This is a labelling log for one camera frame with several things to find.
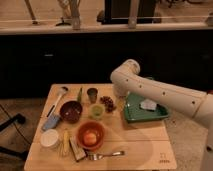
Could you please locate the green plastic tray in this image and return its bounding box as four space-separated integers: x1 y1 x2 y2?
123 92 169 123

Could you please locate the silver fork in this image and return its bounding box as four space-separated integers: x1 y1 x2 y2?
87 151 125 161

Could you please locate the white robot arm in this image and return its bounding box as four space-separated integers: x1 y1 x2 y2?
110 59 213 171

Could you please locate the dark red bowl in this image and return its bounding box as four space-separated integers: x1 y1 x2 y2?
60 101 83 124

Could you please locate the white handled spoon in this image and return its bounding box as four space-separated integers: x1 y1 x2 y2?
47 87 68 116

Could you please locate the yellow corn cob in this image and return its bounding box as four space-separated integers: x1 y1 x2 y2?
60 129 70 156

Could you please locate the white cloth in tray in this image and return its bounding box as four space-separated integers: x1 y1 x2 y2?
140 99 157 111

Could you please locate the green plastic cup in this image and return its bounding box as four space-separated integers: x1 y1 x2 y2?
89 104 104 120

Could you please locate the green chili pepper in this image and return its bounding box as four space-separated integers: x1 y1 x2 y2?
77 87 83 103

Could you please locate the black chair base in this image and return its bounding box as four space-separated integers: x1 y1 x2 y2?
0 114 29 161

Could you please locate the orange fruit in bowl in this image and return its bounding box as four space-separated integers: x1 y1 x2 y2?
83 132 97 146

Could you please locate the brown rectangular block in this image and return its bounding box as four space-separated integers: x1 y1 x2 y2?
69 137 86 162

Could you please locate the orange bowl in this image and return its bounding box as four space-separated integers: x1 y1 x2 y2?
76 121 105 151

